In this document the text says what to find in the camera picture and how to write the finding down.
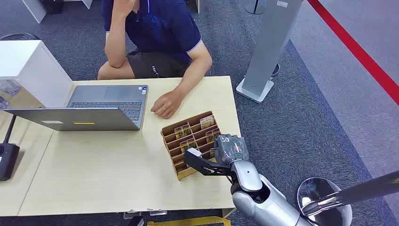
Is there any person's left hand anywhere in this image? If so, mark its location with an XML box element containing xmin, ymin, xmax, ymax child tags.
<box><xmin>150</xmin><ymin>89</ymin><xmax>184</xmax><ymax>119</ymax></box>

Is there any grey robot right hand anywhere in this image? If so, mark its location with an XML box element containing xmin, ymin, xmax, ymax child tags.
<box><xmin>213</xmin><ymin>134</ymin><xmax>250</xmax><ymax>166</ymax></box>

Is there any person's right hand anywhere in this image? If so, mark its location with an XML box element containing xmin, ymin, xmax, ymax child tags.
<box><xmin>112</xmin><ymin>0</ymin><xmax>140</xmax><ymax>20</ymax></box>

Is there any yellow printed card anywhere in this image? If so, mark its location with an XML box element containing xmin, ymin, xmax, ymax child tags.
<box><xmin>179</xmin><ymin>137</ymin><xmax>198</xmax><ymax>153</ymax></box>
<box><xmin>205</xmin><ymin>128</ymin><xmax>221</xmax><ymax>144</ymax></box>
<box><xmin>174</xmin><ymin>124</ymin><xmax>192</xmax><ymax>140</ymax></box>
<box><xmin>199</xmin><ymin>115</ymin><xmax>216</xmax><ymax>130</ymax></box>

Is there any person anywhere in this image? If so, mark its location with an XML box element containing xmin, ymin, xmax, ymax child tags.
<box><xmin>97</xmin><ymin>0</ymin><xmax>213</xmax><ymax>119</ymax></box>

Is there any cardboard card holder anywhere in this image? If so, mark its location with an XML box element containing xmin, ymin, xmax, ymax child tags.
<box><xmin>160</xmin><ymin>110</ymin><xmax>223</xmax><ymax>181</ymax></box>

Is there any grey laptop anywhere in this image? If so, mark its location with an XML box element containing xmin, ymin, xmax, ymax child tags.
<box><xmin>3</xmin><ymin>84</ymin><xmax>149</xmax><ymax>132</ymax></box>

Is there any white furniture panel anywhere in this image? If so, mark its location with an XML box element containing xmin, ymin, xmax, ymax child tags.
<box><xmin>22</xmin><ymin>0</ymin><xmax>94</xmax><ymax>24</ymax></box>

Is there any chrome stanchion base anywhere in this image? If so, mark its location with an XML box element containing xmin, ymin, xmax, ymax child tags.
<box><xmin>295</xmin><ymin>177</ymin><xmax>353</xmax><ymax>226</ymax></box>

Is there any white cabinet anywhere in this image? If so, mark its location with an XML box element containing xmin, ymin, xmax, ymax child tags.
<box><xmin>0</xmin><ymin>40</ymin><xmax>74</xmax><ymax>109</ymax></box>

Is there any black round chair base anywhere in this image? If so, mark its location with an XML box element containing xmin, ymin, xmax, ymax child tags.
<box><xmin>0</xmin><ymin>32</ymin><xmax>41</xmax><ymax>41</ymax></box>

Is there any grey standing pillar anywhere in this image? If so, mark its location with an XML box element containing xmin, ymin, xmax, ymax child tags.
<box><xmin>236</xmin><ymin>0</ymin><xmax>304</xmax><ymax>104</ymax></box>

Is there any black round stand base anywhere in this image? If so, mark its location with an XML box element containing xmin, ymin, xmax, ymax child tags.
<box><xmin>245</xmin><ymin>0</ymin><xmax>267</xmax><ymax>15</ymax></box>

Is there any clear plastic bottle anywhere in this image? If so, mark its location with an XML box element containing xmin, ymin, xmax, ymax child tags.
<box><xmin>0</xmin><ymin>79</ymin><xmax>21</xmax><ymax>110</ymax></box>

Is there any black device on rod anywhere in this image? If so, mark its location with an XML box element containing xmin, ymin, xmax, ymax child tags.
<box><xmin>0</xmin><ymin>114</ymin><xmax>21</xmax><ymax>182</ymax></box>

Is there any yellow frame bar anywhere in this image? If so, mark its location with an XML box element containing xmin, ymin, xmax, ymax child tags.
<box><xmin>146</xmin><ymin>216</ymin><xmax>231</xmax><ymax>226</ymax></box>

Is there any metal table bracket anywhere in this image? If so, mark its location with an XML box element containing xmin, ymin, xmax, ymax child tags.
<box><xmin>123</xmin><ymin>209</ymin><xmax>168</xmax><ymax>220</ymax></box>

